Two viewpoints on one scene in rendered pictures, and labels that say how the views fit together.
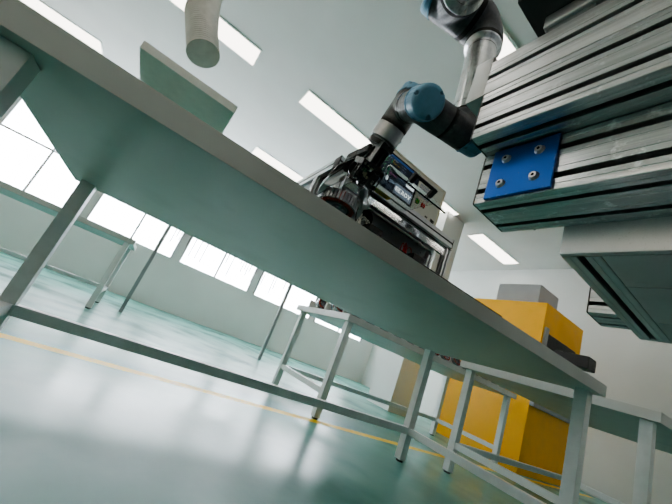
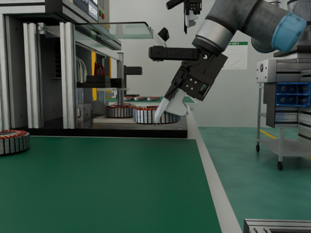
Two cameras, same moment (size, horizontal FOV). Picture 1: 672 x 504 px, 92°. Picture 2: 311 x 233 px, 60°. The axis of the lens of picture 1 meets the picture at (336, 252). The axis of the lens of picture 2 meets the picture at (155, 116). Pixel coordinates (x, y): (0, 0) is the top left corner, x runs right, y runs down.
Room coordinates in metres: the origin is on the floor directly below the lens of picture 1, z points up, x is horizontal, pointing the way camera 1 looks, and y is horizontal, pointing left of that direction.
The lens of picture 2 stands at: (0.48, 0.58, 0.88)
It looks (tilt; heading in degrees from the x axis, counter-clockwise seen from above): 6 degrees down; 303
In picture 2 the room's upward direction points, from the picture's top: straight up
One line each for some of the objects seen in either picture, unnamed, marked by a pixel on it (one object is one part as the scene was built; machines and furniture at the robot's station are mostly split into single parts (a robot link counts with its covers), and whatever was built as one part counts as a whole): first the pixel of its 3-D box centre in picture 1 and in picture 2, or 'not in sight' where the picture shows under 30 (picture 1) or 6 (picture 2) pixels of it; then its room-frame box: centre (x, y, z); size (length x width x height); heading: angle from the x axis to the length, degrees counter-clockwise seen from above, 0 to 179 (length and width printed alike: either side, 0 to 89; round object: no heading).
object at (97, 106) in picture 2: not in sight; (100, 107); (1.31, -0.28, 0.80); 0.07 x 0.05 x 0.06; 117
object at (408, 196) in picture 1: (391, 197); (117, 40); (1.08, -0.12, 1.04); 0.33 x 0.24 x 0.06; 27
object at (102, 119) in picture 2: not in sight; (121, 118); (1.07, -0.13, 0.78); 0.15 x 0.15 x 0.01; 27
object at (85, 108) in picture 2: not in sight; (80, 112); (1.20, -0.06, 0.80); 0.07 x 0.05 x 0.06; 117
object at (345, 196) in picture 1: (337, 203); (156, 114); (0.82, 0.05, 0.82); 0.11 x 0.11 x 0.04
